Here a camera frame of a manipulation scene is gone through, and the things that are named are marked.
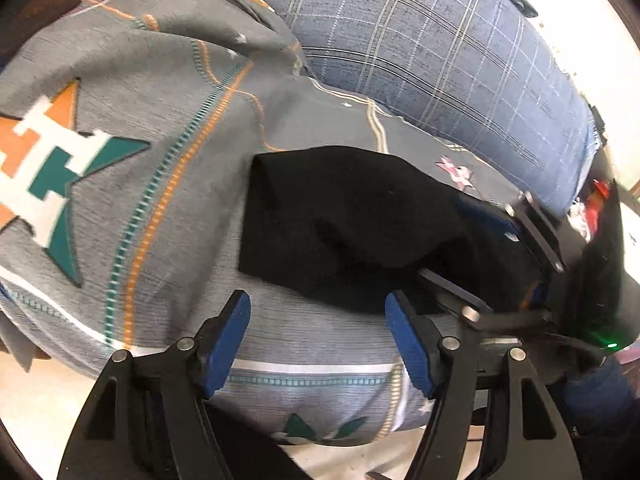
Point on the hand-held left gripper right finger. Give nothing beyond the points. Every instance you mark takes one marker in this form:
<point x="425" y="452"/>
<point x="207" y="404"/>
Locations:
<point x="407" y="345"/>

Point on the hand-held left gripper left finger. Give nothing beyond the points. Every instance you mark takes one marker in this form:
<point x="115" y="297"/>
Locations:
<point x="227" y="340"/>

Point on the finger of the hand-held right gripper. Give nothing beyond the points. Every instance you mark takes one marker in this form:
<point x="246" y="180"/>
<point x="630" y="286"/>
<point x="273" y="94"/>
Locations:
<point x="450" y="290"/>
<point x="487" y="215"/>

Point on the black pants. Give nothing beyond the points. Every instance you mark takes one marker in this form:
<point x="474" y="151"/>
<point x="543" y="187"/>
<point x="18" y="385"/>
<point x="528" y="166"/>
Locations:
<point x="350" y="220"/>

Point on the blue cloth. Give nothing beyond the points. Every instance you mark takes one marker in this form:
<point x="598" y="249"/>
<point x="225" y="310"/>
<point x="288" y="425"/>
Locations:
<point x="600" y="400"/>

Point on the red packet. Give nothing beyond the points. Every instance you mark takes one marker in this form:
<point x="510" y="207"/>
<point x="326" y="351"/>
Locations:
<point x="604" y="190"/>

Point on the blue plaid pillow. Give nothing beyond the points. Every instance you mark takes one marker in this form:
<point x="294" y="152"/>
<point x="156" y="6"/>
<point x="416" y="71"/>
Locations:
<point x="425" y="60"/>

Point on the grey printed bed sheet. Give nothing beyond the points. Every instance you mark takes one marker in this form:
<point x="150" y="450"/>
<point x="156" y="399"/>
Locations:
<point x="150" y="110"/>

